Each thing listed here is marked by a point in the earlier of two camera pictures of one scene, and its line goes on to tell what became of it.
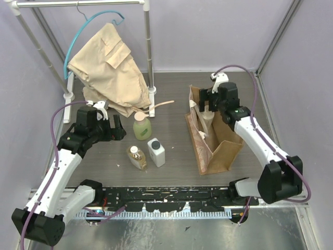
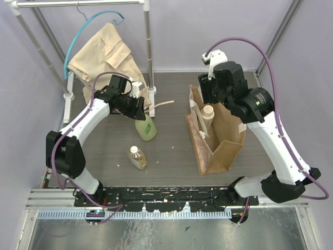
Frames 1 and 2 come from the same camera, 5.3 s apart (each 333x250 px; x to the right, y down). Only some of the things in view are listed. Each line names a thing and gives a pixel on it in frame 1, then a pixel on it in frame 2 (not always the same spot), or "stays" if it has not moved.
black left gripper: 110,130 → 139,109
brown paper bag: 227,146 stays
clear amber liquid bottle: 137,157 stays
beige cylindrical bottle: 208,117 stays
